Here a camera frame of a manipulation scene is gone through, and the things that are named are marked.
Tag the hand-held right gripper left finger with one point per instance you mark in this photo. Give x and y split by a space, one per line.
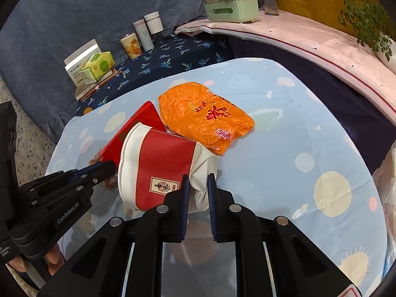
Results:
185 204

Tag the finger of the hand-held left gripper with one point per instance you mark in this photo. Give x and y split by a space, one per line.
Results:
92 173
62 219

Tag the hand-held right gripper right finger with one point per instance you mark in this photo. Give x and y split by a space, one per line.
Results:
211 204

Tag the large red white paper cup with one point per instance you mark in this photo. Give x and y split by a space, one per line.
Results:
161 161

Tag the orange plastic bag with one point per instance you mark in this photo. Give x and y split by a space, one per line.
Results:
201 114

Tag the bin with white plastic liner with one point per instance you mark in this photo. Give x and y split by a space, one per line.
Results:
386 185

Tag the person's left hand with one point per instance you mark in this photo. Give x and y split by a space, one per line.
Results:
54 255

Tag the light blue dotted tablecloth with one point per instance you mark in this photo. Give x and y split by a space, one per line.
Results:
278 176

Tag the wooden stand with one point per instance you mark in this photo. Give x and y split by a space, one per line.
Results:
92 88

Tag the white cardboard box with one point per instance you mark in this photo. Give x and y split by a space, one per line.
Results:
75 68

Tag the green tissue pack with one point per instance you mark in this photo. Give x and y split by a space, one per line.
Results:
100 66

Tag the paper cup with orange print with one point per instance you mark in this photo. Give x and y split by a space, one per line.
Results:
131 46

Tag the navy patterned cloth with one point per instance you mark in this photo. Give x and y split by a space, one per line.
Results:
161 58

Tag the white slim bottle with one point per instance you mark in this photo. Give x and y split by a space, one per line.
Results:
144 35

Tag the clear tumbler with white lid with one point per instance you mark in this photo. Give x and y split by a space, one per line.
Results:
156 26

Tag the blue-grey curtain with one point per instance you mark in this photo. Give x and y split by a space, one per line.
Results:
77 12

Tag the dark purple cloth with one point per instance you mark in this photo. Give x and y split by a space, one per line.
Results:
340 99

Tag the green storage box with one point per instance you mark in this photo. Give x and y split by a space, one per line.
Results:
232 10

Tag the pink cloth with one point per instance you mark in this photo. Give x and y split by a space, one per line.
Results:
309 34

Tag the green plant in white pot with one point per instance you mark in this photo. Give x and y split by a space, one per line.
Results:
388 58

